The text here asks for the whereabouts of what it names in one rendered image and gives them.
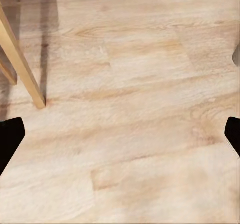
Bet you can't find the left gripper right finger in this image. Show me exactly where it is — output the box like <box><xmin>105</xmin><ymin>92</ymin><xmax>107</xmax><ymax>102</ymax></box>
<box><xmin>224</xmin><ymin>117</ymin><xmax>240</xmax><ymax>156</ymax></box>

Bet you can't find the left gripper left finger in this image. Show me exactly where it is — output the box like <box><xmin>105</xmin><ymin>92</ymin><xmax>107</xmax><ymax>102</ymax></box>
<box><xmin>0</xmin><ymin>117</ymin><xmax>26</xmax><ymax>176</ymax></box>

